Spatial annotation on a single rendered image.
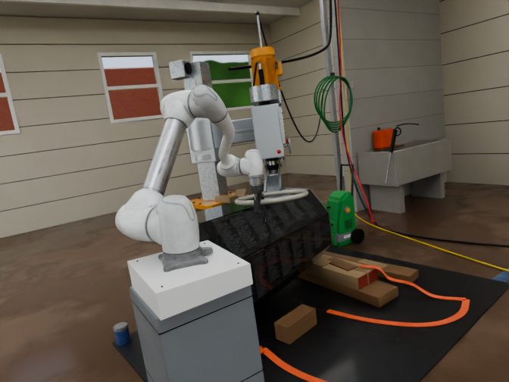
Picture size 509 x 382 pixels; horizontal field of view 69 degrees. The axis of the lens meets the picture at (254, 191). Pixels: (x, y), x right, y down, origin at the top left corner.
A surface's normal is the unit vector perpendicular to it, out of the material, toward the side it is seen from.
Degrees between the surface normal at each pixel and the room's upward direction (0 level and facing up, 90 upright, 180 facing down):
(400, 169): 90
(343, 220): 90
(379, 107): 90
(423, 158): 90
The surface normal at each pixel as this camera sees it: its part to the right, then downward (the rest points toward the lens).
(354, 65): 0.54, 0.07
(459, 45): -0.83, 0.21
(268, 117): -0.09, 0.18
